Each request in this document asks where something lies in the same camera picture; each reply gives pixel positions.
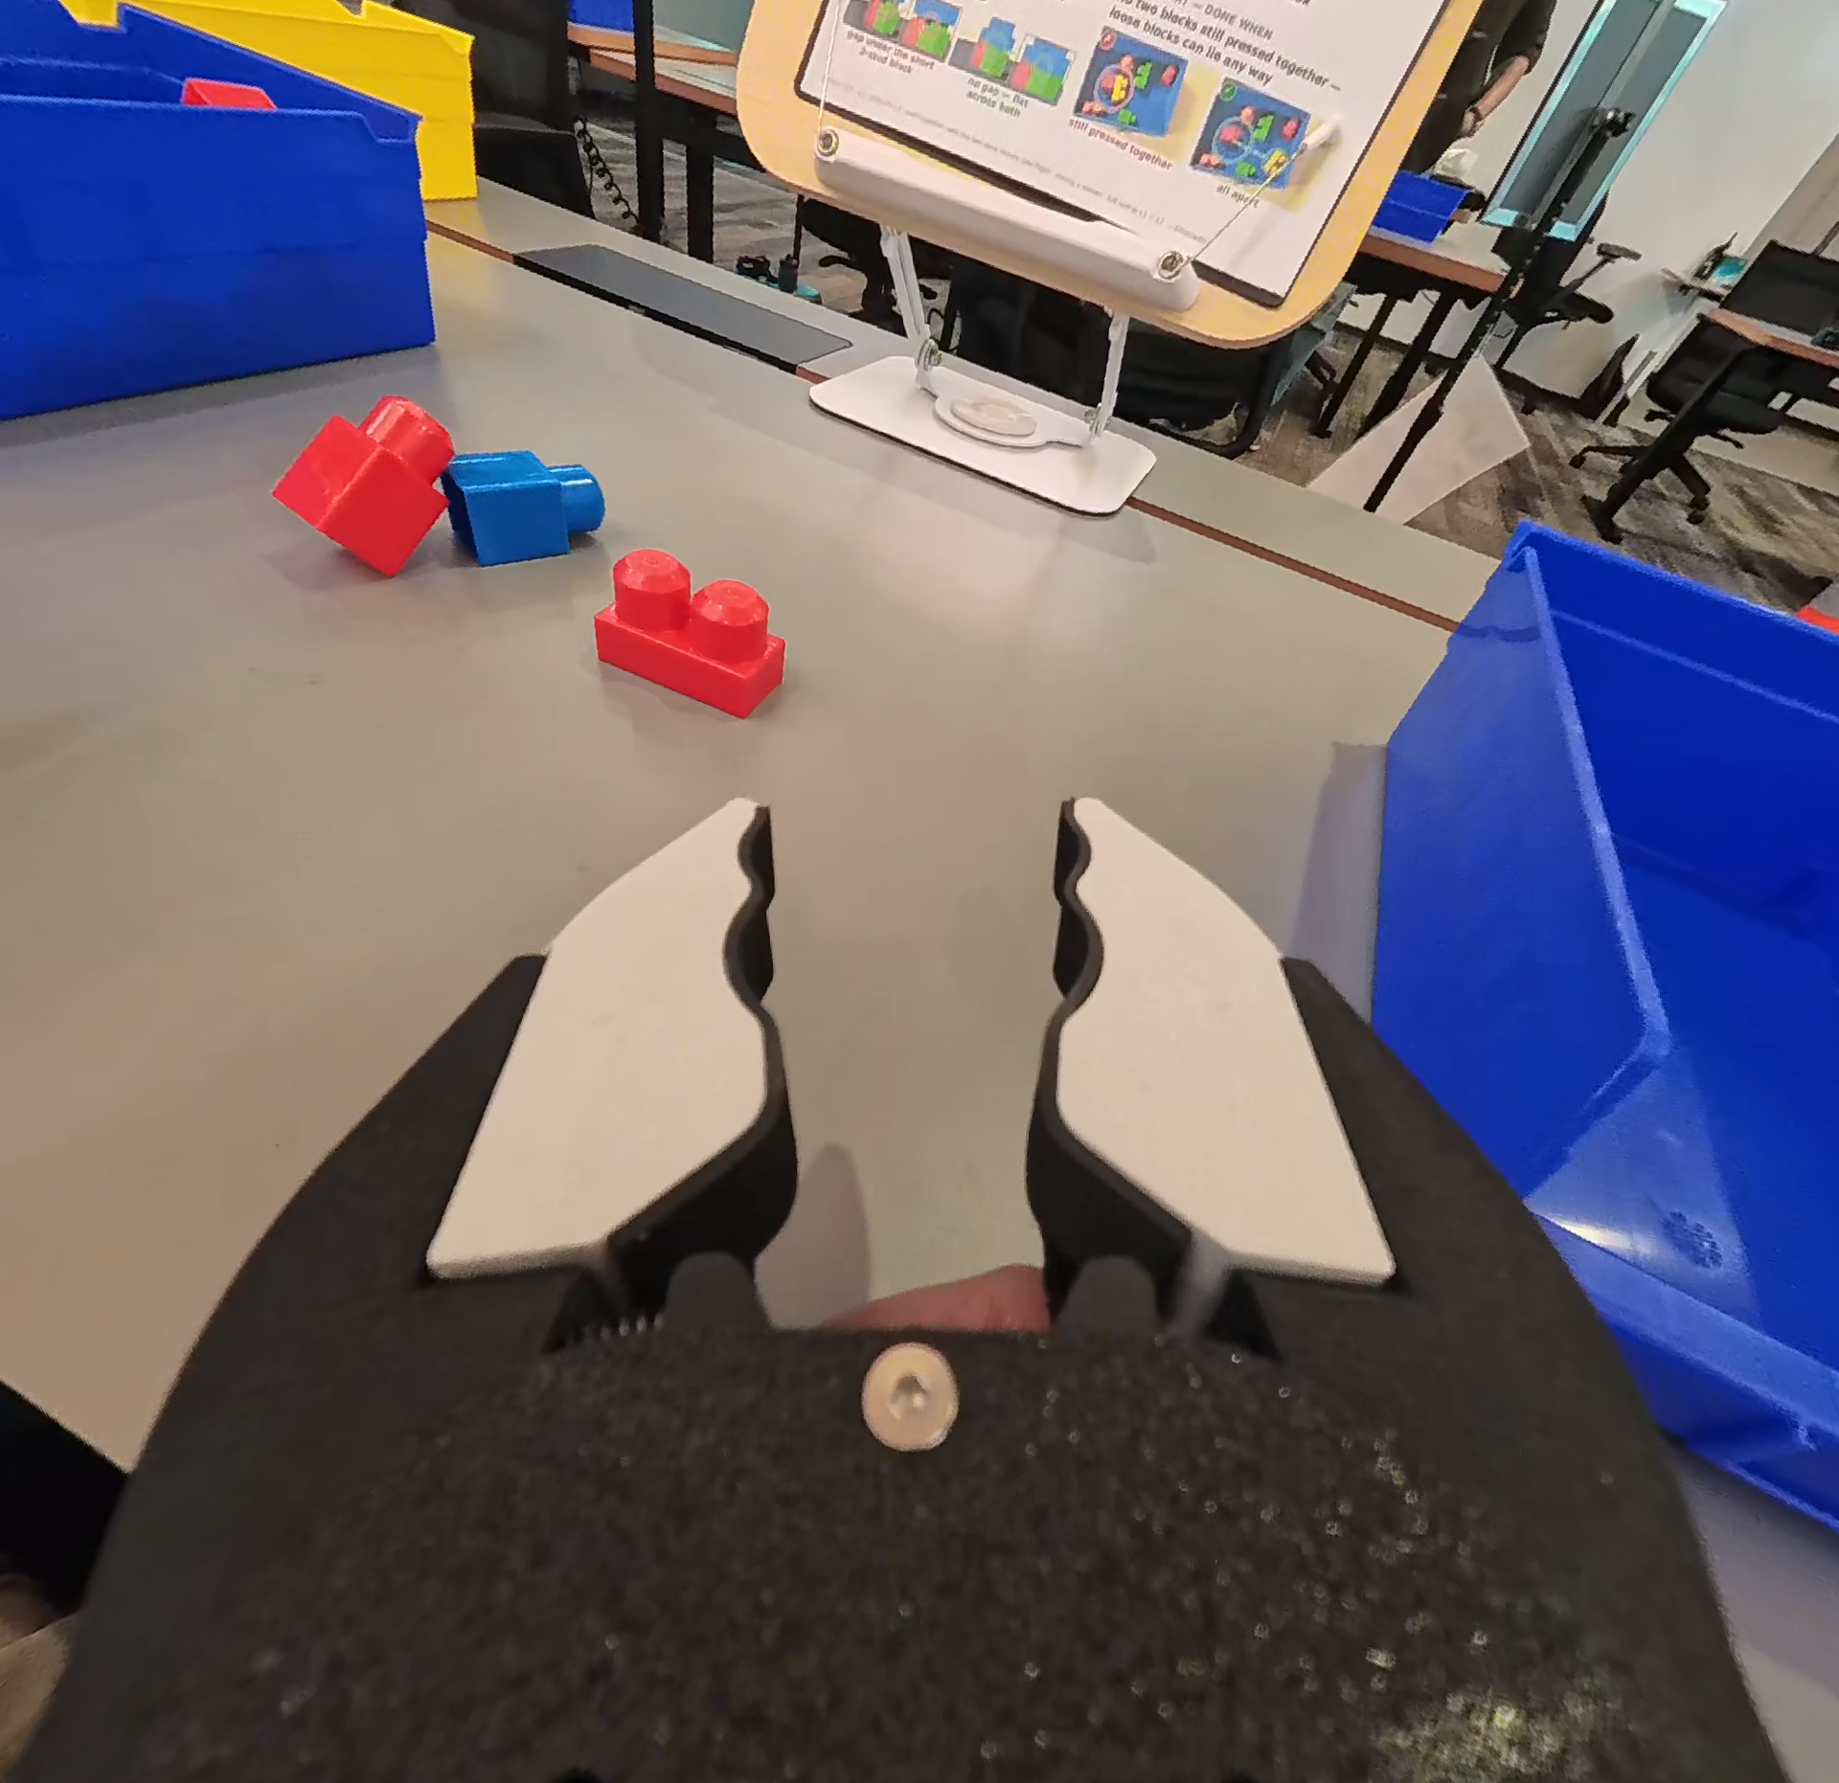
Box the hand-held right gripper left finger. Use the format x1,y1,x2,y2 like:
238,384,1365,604
428,798,800,1284

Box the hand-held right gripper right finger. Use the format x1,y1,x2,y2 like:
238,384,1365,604
1025,798,1401,1290

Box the blue plastic bin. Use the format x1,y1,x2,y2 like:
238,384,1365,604
0,0,440,424
1370,520,1839,1532

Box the red double toy block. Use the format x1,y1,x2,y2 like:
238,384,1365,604
595,548,791,720

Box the blue toy block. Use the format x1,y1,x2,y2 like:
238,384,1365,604
440,452,606,570

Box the white document stand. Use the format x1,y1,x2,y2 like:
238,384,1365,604
805,125,1199,515

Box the white folded sign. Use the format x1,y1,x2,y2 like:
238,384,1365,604
1315,349,1533,515

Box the black inset table panel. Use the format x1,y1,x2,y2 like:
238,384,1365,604
518,244,857,371

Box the black tripod stand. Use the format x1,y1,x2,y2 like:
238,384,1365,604
1359,104,1645,514

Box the black office chair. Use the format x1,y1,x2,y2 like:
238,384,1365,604
1583,243,1839,543

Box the small blue tray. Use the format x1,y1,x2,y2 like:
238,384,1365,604
1373,175,1474,244

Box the wooden clipboard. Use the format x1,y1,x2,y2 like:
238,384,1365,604
736,0,1514,349

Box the printed instruction sheet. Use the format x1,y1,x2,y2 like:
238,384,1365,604
797,0,1476,308

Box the yellow plastic bin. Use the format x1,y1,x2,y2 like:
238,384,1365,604
0,0,481,203

